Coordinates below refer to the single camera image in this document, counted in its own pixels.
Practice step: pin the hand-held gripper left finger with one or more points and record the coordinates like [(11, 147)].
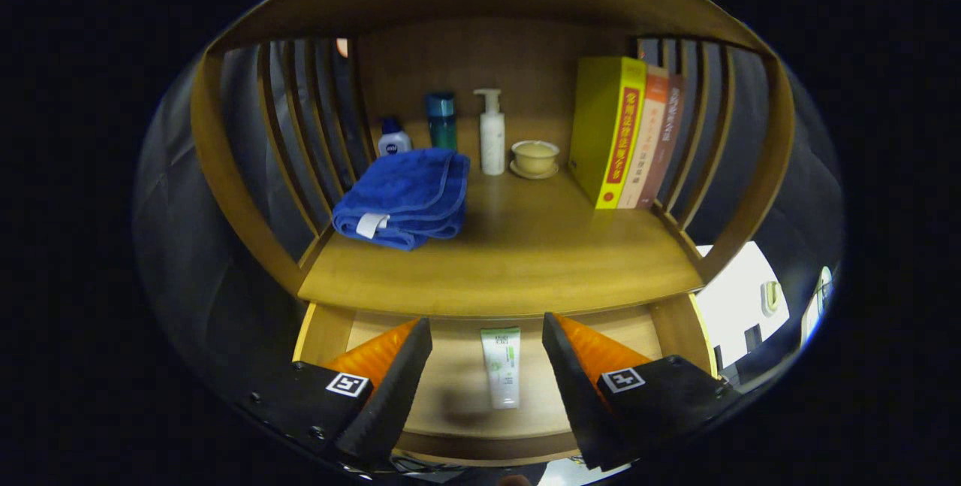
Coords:
[(390, 403)]

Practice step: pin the white pump bottle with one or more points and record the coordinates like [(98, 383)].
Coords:
[(492, 142)]

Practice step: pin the teal bottle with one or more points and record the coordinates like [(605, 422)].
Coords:
[(441, 124)]

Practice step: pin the yellow book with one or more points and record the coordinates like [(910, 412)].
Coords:
[(599, 125)]

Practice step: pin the beige lidded tea bowl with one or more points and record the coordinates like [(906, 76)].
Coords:
[(534, 158)]

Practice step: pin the small white blue-capped bottle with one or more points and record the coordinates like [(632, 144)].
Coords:
[(393, 142)]

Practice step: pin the wooden drawer with black knob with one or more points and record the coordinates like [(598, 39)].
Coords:
[(454, 381)]

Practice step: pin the white table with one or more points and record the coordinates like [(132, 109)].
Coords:
[(732, 298)]

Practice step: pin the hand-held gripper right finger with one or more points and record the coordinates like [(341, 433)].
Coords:
[(578, 396)]

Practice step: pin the brown book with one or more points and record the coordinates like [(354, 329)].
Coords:
[(668, 140)]

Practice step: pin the small pale green object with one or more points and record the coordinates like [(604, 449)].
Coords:
[(771, 297)]

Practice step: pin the orange book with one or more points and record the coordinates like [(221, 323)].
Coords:
[(649, 133)]

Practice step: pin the blue folded towel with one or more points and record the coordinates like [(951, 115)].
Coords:
[(405, 193)]

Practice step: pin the white green cream tube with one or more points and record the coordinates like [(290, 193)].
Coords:
[(501, 366)]

